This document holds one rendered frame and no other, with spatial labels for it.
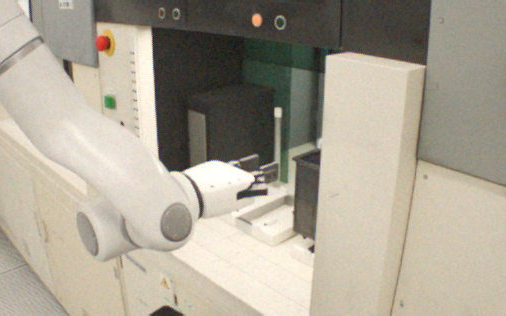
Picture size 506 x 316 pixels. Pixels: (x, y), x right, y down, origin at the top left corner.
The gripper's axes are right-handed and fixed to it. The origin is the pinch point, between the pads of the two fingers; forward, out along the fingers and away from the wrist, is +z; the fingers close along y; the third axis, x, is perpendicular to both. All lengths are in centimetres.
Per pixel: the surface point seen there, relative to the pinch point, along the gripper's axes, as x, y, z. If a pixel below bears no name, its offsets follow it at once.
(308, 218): -19.9, -6.1, 22.0
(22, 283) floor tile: -119, -174, -4
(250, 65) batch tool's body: 3, -56, 52
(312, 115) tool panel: -21, -59, 90
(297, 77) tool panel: -5, -60, 80
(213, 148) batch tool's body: -15, -45, 28
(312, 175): -9.4, -5.7, 22.0
